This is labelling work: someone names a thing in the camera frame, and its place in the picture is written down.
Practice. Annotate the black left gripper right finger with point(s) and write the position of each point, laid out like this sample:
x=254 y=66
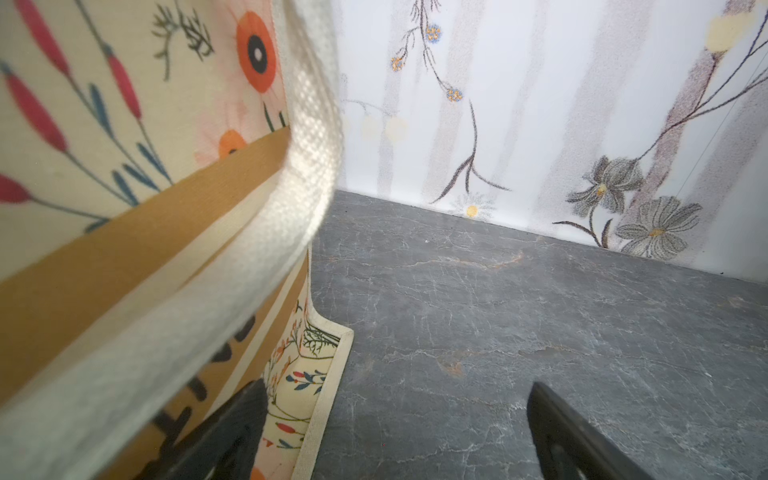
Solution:
x=568 y=446

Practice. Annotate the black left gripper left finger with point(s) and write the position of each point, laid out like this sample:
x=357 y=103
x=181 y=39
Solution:
x=224 y=446

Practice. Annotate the cream floral grocery tote bag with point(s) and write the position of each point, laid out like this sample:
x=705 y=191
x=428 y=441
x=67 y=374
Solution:
x=165 y=167

